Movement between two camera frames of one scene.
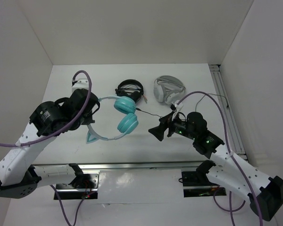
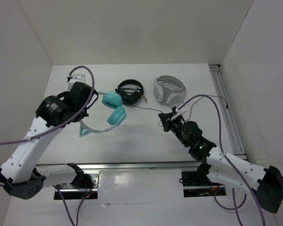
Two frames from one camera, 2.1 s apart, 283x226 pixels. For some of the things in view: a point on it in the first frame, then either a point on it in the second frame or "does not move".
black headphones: (132, 88) does not move
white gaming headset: (166, 88) does not move
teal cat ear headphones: (129, 122) -> (113, 102)
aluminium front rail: (125, 166) does not move
